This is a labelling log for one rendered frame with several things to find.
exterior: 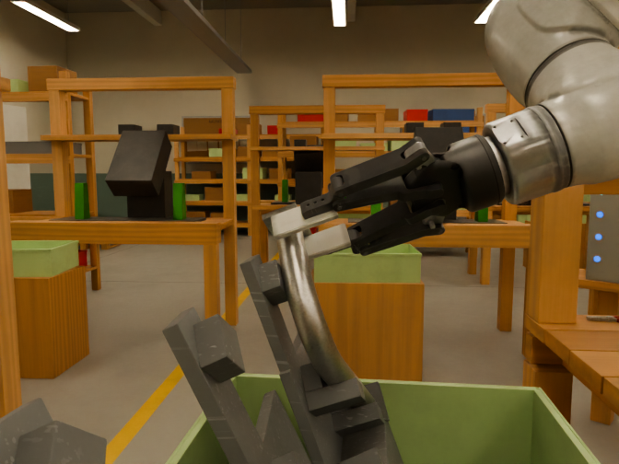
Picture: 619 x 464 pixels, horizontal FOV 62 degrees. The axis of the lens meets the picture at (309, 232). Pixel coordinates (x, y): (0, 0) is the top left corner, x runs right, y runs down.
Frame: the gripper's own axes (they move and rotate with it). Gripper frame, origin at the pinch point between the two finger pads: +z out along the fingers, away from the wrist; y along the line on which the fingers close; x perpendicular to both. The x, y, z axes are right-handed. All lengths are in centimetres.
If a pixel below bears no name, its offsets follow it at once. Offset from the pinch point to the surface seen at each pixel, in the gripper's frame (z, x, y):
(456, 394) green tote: -9.3, 11.5, -27.1
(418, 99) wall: -158, -810, -662
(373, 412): 0.7, 14.0, -18.3
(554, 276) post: -41, -25, -74
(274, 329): 5.9, 9.4, -1.4
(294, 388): 6.0, 14.3, -5.3
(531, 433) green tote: -16.7, 17.1, -32.5
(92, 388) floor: 181, -111, -195
